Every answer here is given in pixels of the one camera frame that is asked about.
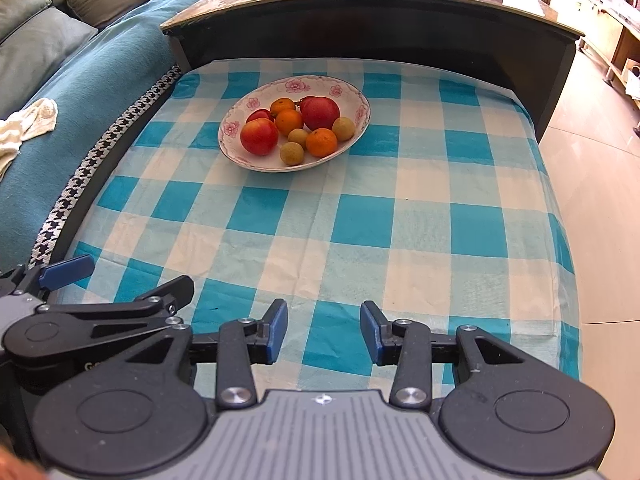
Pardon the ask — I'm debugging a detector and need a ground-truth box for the small orange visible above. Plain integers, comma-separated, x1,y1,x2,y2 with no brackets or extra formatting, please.
305,128,338,157

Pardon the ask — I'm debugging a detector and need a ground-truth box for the deep red nectarine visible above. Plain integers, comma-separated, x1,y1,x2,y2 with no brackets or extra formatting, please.
301,97,341,132

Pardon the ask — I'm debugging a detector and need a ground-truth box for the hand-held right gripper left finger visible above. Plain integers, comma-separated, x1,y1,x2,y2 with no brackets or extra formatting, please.
107,299,289,409

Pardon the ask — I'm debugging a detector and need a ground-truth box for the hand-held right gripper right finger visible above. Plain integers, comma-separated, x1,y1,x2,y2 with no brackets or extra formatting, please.
360,301,538,409

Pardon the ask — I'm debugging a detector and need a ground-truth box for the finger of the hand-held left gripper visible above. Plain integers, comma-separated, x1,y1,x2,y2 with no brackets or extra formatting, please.
34,276,196,339
0,254,96,302

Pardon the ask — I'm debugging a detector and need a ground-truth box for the orange-red nectarine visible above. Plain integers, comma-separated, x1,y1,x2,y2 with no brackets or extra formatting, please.
240,117,279,156

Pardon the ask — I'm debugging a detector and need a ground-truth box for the large teal-grey pillow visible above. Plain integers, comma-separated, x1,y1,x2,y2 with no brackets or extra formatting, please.
0,7,99,118

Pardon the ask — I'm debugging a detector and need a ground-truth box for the dark coffee table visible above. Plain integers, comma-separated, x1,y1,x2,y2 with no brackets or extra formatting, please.
161,0,586,143

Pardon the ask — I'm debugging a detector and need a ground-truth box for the white knitted cloth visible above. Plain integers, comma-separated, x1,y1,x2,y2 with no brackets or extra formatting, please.
0,97,60,176

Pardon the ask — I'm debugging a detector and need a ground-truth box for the blue white checked tablecloth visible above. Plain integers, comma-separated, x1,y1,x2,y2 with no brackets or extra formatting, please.
55,57,583,386

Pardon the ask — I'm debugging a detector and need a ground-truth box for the smooth orange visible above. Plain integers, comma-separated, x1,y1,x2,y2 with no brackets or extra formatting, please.
275,109,304,137

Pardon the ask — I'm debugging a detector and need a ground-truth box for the wooden shelf unit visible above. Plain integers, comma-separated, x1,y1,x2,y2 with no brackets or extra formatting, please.
580,7,640,106

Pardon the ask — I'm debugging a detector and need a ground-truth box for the small teal-grey pillow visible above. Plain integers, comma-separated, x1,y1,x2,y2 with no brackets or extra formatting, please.
0,0,53,43

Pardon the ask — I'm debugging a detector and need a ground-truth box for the white floral plate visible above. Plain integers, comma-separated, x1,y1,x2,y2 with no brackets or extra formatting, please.
218,75,371,174

